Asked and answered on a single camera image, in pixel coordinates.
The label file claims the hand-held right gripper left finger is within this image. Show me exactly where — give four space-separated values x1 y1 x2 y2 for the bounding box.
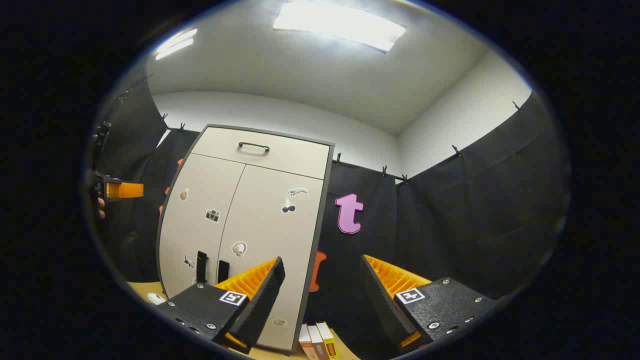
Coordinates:
152 256 286 355

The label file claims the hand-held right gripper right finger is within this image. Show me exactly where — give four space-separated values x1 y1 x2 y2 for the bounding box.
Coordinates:
360 254 498 355

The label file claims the beige cabinet door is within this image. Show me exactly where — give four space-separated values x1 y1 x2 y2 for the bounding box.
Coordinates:
216 165 326 351
159 152 247 301

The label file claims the beige double-door shoe cabinet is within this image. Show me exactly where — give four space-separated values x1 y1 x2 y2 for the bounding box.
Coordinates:
156 124 336 356

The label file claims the white and orange book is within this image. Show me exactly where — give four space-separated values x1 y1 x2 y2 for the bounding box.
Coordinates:
299 324 319 360

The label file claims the yellow book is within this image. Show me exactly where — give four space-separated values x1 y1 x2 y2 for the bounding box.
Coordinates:
316 321 340 360

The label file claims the brown book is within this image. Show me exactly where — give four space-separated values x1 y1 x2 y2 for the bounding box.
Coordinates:
307 325 331 360

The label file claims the black backdrop cloth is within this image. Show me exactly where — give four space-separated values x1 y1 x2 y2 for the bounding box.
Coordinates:
92 75 571 360

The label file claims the small ceiling light panel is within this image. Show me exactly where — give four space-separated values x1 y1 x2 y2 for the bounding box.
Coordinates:
154 28 199 62

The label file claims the large ceiling light panel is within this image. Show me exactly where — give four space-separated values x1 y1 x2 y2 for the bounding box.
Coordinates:
272 1 407 53

